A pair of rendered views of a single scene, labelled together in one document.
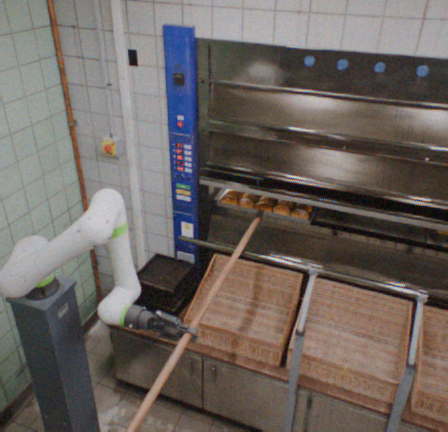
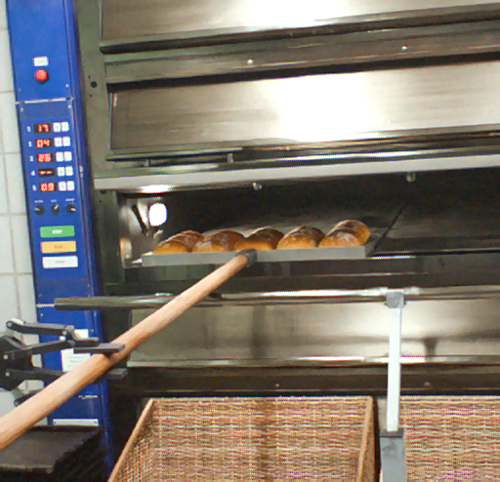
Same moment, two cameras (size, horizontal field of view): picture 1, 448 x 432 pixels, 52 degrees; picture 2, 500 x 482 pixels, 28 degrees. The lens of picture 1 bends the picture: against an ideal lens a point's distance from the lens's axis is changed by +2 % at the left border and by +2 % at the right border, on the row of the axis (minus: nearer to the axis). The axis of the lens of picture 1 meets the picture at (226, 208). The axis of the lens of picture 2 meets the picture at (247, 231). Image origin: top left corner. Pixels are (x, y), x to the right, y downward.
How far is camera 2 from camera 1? 100 cm
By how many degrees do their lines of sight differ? 25
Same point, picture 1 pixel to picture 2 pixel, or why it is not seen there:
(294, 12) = not seen: outside the picture
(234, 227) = (190, 317)
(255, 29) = not seen: outside the picture
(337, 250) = (441, 312)
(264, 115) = (224, 15)
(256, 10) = not seen: outside the picture
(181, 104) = (40, 30)
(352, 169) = (432, 95)
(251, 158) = (208, 123)
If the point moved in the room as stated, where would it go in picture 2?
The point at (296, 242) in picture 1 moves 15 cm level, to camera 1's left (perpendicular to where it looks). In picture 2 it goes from (343, 317) to (280, 323)
